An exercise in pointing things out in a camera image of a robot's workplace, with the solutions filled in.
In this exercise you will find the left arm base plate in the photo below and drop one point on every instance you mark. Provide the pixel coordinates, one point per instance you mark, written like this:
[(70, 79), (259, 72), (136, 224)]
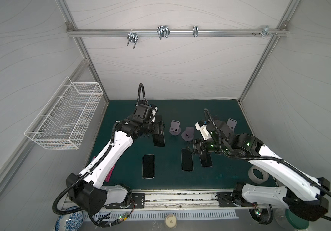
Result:
[(132, 200)]

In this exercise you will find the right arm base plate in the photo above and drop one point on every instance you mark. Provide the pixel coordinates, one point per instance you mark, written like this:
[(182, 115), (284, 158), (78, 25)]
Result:
[(224, 199)]

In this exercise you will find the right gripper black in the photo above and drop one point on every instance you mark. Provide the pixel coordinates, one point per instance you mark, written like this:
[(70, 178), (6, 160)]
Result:
[(198, 146)]

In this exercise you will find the aluminium top crossbar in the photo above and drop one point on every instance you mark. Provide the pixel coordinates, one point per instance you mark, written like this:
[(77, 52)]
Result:
[(147, 33)]

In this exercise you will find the small round beige container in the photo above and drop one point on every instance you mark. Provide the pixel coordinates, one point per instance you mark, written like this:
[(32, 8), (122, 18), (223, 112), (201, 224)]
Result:
[(171, 221)]

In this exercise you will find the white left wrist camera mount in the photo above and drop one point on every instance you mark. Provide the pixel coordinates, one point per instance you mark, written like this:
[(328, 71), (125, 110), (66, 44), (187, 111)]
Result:
[(154, 111)]

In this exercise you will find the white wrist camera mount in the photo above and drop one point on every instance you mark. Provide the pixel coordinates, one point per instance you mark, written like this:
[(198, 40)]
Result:
[(154, 111), (201, 126)]

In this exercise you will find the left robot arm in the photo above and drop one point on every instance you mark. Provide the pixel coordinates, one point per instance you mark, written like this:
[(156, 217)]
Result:
[(87, 189)]

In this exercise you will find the grey round phone stand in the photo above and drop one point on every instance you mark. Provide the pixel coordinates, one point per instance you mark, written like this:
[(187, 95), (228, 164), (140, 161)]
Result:
[(231, 123)]

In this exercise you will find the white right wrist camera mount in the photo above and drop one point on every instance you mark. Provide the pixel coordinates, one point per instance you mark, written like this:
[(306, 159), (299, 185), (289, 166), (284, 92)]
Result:
[(201, 126)]

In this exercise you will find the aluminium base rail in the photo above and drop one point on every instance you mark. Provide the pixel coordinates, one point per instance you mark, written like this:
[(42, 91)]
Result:
[(177, 199)]

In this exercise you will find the white vented cable duct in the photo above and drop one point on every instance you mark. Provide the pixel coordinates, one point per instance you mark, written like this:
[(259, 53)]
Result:
[(147, 215)]

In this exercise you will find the metal bracket right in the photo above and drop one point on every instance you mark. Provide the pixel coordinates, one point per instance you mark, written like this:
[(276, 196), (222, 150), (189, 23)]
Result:
[(265, 33)]

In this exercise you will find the metal u-bolt clamp left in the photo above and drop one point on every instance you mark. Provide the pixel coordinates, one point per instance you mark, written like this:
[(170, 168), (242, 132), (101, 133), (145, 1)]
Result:
[(132, 38)]

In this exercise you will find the white tape roll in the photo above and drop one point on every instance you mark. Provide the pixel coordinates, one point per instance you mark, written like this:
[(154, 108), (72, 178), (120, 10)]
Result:
[(257, 175)]

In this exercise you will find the purple snack packet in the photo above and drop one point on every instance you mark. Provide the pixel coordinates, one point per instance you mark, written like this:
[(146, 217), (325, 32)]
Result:
[(109, 174)]

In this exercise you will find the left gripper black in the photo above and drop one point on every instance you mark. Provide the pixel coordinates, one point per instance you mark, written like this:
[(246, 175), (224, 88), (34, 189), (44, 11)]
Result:
[(158, 127)]

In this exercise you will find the green lid clear jar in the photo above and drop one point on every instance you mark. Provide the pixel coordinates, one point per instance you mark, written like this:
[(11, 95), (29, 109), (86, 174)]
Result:
[(289, 221)]

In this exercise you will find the blue white ceramic plate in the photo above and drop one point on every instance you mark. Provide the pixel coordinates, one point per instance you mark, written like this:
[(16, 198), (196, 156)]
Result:
[(69, 222)]

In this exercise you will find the white wire basket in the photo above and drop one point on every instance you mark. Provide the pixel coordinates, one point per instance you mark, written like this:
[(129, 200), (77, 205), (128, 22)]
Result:
[(64, 120)]

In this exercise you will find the metal u-bolt clamp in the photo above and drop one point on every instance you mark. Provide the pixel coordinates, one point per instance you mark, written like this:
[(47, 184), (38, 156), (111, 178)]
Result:
[(132, 38), (163, 32)]

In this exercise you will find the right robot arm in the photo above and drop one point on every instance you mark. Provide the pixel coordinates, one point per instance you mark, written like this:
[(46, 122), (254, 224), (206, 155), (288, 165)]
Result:
[(296, 194)]

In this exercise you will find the purple edged black phone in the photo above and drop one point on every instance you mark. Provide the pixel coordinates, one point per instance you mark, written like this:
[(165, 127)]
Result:
[(206, 160)]

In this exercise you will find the metal clamp small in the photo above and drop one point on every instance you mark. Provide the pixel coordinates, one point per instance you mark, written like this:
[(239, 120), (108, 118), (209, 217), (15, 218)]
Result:
[(195, 31)]

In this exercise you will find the metal u-bolt clamp middle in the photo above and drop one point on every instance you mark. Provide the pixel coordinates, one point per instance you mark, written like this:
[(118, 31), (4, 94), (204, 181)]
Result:
[(163, 32)]

